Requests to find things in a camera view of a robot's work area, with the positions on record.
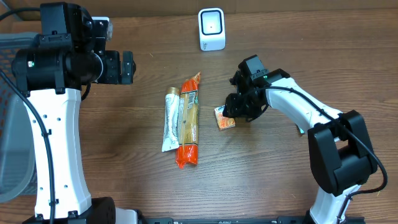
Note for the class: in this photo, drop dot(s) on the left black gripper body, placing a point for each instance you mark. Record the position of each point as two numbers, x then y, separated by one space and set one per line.
115 66

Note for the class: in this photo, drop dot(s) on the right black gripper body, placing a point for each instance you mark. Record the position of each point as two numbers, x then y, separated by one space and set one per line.
248 107

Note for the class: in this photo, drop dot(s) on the small orange packet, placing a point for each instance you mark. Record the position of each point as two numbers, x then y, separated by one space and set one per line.
222 121

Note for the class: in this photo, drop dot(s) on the teal snack packet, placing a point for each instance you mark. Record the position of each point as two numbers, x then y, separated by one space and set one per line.
301 130

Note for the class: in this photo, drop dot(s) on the long orange snack package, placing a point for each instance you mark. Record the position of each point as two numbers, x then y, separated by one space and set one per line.
187 152

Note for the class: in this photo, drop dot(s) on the white silver tube package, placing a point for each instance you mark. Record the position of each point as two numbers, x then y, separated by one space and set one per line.
170 137

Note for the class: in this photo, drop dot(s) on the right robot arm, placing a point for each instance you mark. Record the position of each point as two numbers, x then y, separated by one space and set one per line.
340 150

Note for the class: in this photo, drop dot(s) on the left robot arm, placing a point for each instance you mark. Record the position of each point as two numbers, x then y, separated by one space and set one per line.
70 54

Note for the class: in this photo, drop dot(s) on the white barcode scanner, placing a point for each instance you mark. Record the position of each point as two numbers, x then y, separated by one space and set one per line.
211 28

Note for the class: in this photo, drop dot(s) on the grey plastic mesh basket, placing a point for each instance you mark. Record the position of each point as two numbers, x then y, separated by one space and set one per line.
18 173

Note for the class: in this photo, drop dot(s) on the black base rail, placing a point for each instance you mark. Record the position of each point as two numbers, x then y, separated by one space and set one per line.
224 221

